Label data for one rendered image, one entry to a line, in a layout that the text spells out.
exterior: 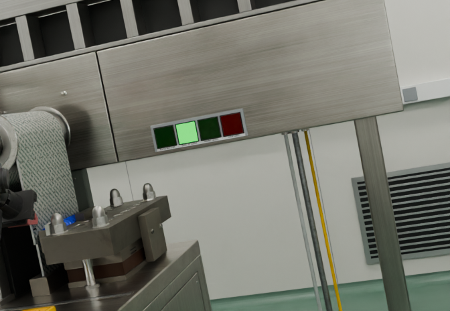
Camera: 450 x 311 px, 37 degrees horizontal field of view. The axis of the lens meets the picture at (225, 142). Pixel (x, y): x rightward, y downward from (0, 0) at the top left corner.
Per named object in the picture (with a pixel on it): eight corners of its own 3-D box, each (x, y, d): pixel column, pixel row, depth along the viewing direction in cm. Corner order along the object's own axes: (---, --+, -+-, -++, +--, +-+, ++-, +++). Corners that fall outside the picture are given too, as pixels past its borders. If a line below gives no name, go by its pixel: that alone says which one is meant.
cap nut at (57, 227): (48, 236, 146) (43, 216, 146) (55, 232, 150) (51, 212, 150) (63, 234, 146) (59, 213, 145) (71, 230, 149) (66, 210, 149)
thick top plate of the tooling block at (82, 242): (46, 265, 146) (40, 238, 146) (116, 225, 185) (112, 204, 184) (114, 255, 142) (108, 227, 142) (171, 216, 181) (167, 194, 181)
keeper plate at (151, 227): (146, 262, 158) (136, 216, 158) (159, 251, 168) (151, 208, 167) (156, 261, 158) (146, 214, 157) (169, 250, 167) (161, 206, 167)
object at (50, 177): (33, 244, 150) (16, 163, 149) (79, 222, 173) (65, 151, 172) (35, 244, 150) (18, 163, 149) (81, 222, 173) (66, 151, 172)
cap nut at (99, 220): (90, 228, 145) (86, 208, 145) (96, 225, 149) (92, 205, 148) (105, 226, 144) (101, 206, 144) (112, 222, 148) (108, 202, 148)
